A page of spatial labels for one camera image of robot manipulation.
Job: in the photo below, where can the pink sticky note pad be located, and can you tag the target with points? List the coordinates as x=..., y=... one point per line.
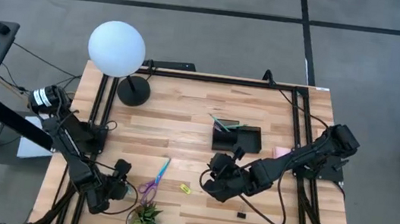
x=281, y=153

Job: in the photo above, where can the black aluminium table frame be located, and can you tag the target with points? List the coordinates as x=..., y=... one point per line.
x=208, y=78

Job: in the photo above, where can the yellow eraser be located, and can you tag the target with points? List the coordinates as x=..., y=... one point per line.
x=185, y=188

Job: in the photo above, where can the black binder clip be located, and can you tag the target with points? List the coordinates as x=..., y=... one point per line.
x=241, y=214

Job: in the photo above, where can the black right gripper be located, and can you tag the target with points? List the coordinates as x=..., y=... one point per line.
x=239, y=182

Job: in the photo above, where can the white box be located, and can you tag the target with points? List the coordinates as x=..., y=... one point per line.
x=31, y=148

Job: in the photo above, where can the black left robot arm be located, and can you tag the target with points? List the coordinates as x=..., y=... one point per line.
x=66, y=141

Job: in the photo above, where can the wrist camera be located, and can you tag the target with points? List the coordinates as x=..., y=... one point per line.
x=239, y=153
x=123, y=167

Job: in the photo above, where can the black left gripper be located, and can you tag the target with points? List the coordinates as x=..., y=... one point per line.
x=106, y=190

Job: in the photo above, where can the black computer mouse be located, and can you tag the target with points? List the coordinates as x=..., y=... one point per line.
x=1, y=28

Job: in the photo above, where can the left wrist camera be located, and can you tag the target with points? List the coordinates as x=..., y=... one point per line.
x=123, y=167

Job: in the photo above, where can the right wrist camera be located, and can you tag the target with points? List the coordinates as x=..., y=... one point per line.
x=239, y=153

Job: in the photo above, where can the black mesh desk organizer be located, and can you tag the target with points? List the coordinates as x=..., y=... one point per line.
x=248, y=141

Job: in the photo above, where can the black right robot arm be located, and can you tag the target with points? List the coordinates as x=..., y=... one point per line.
x=306, y=152

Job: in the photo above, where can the white globe lamp black stand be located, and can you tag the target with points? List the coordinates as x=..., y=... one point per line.
x=116, y=48

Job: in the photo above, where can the dark grey desk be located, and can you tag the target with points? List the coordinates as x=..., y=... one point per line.
x=2, y=57

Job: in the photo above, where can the potted succulent plant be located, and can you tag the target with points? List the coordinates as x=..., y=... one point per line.
x=144, y=220

